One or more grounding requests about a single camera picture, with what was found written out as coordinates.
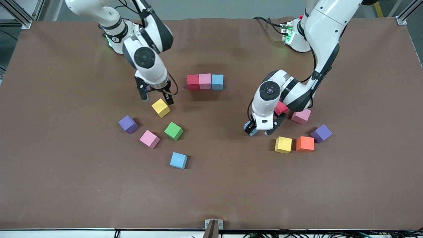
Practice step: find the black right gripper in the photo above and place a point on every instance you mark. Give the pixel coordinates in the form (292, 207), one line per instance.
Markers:
(161, 88)

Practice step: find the light blue foam cube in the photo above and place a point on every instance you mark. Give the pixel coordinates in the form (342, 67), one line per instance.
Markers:
(178, 160)
(254, 133)
(217, 81)

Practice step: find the yellow foam cube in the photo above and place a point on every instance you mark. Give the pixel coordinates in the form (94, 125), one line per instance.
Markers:
(160, 108)
(283, 144)

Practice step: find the red foam cube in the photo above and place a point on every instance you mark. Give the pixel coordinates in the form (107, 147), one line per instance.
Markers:
(281, 109)
(193, 82)

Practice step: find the pink foam cube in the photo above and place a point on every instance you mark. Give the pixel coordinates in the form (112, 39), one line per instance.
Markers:
(149, 139)
(205, 81)
(301, 116)

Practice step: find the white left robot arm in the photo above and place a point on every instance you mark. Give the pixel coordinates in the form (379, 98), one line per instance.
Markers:
(327, 26)

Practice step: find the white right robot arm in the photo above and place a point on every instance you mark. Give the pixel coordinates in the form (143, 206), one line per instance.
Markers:
(148, 69)

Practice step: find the green foam cube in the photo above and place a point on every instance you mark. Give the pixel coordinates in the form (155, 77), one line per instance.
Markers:
(173, 131)

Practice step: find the purple foam cube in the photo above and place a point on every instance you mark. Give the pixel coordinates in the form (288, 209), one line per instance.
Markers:
(321, 133)
(128, 124)

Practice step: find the orange foam cube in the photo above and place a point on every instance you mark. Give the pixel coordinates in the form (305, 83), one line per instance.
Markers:
(305, 143)

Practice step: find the base connector box green light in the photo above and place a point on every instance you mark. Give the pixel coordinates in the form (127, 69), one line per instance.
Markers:
(132, 29)
(287, 33)

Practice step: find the brown table mat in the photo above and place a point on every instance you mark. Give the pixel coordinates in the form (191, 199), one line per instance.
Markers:
(66, 191)

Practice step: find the metal mount bracket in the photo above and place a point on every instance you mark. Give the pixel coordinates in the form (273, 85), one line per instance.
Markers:
(207, 223)

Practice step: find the aluminium frame post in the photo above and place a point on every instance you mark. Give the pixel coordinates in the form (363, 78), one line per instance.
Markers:
(408, 11)
(16, 11)

